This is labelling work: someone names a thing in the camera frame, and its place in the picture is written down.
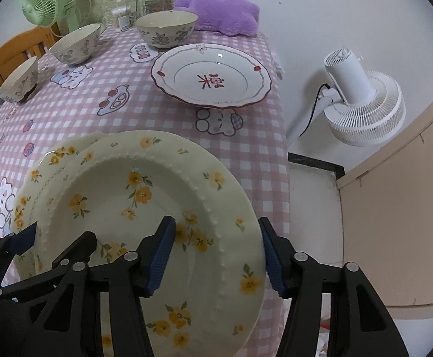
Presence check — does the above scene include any pink checkered tablecloth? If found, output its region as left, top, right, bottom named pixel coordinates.
left=0, top=28, right=290, bottom=234

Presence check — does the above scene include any white fan black cable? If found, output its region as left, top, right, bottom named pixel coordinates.
left=298, top=83, right=333, bottom=137

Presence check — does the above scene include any floral ceramic bowl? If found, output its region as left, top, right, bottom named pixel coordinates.
left=135, top=10, right=199, bottom=49
left=49, top=24, right=101, bottom=65
left=0, top=57, right=39, bottom=103

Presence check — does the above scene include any purple plush toy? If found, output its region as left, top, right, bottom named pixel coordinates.
left=174, top=0, right=260, bottom=36

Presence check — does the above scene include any cotton swab container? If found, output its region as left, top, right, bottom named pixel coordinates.
left=111, top=5, right=132, bottom=32

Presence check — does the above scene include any white floor fan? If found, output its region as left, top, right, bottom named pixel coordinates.
left=322, top=48, right=406, bottom=147

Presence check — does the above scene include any white red-rimmed plate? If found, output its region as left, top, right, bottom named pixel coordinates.
left=151, top=43, right=272, bottom=109

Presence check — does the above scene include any scalloped yellow floral plate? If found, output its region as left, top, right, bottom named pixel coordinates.
left=11, top=132, right=106, bottom=280

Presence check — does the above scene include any round yellow floral plate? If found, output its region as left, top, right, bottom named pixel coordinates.
left=35, top=130, right=265, bottom=356

